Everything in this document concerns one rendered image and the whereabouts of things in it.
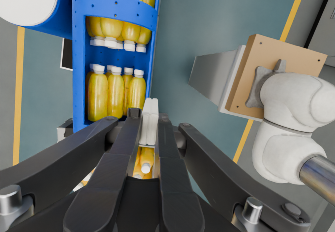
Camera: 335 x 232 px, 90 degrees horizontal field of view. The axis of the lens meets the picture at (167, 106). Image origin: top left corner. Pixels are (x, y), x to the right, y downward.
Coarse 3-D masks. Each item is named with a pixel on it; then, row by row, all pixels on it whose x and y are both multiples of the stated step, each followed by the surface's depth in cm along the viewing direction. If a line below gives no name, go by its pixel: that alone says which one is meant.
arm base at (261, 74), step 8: (280, 64) 68; (256, 72) 71; (264, 72) 70; (272, 72) 70; (280, 72) 68; (288, 72) 73; (256, 80) 71; (264, 80) 68; (256, 88) 71; (256, 96) 71; (248, 104) 74; (256, 104) 73
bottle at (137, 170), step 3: (138, 165) 82; (135, 168) 80; (138, 168) 80; (135, 171) 79; (138, 171) 79; (141, 171) 80; (135, 174) 79; (138, 174) 78; (141, 174) 79; (144, 174) 81; (141, 177) 78
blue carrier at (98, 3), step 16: (80, 0) 48; (96, 0) 47; (112, 0) 47; (128, 0) 48; (80, 16) 49; (96, 16) 49; (112, 16) 48; (128, 16) 49; (144, 16) 52; (80, 32) 50; (80, 48) 52; (96, 48) 71; (80, 64) 53; (112, 64) 77; (128, 64) 78; (144, 64) 73; (80, 80) 54; (80, 96) 55; (80, 112) 57; (80, 128) 58
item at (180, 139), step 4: (160, 116) 17; (164, 116) 17; (176, 128) 14; (156, 132) 15; (176, 132) 14; (180, 132) 14; (156, 136) 15; (176, 136) 14; (180, 136) 14; (176, 140) 14; (180, 140) 14; (184, 140) 14; (180, 144) 14; (184, 144) 14; (180, 148) 14; (184, 148) 14
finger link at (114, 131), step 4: (120, 124) 14; (116, 128) 13; (120, 128) 13; (140, 128) 15; (108, 132) 13; (112, 132) 13; (116, 132) 13; (108, 136) 13; (112, 136) 13; (116, 136) 13; (108, 140) 13; (112, 140) 13
